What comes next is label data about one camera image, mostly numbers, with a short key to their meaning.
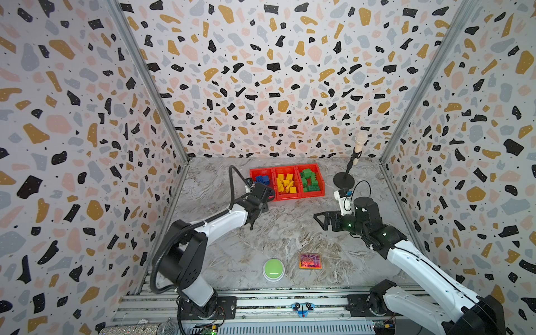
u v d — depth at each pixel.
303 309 0.73
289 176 1.10
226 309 0.73
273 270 0.81
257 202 0.70
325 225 0.70
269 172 1.09
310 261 0.84
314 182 1.07
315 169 1.10
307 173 1.10
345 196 0.69
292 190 1.06
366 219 0.60
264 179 1.09
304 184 1.08
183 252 0.45
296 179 1.03
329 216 0.69
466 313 0.40
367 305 0.74
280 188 1.06
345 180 1.10
